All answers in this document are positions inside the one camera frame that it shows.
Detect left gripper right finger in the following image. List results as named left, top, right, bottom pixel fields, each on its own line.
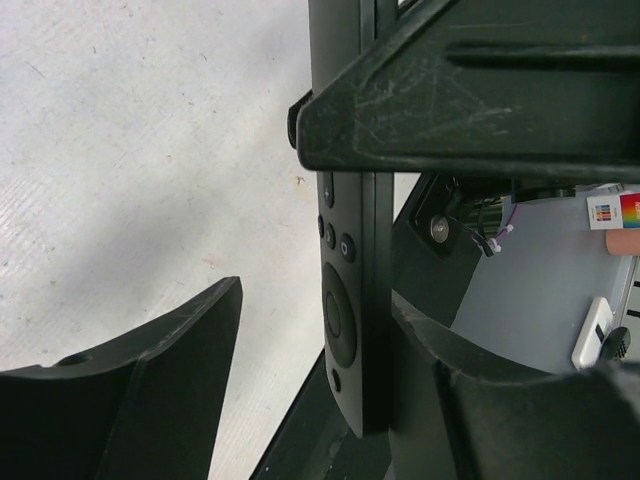
left=389, top=299, right=639, bottom=479

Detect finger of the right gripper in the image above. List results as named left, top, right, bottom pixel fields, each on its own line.
left=296, top=1, right=639, bottom=183

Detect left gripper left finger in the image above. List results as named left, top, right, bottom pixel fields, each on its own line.
left=1, top=277, right=243, bottom=479

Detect black remote control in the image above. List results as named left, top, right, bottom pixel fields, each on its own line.
left=309, top=1, right=398, bottom=438

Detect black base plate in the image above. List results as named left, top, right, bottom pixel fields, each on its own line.
left=252, top=175, right=480, bottom=479

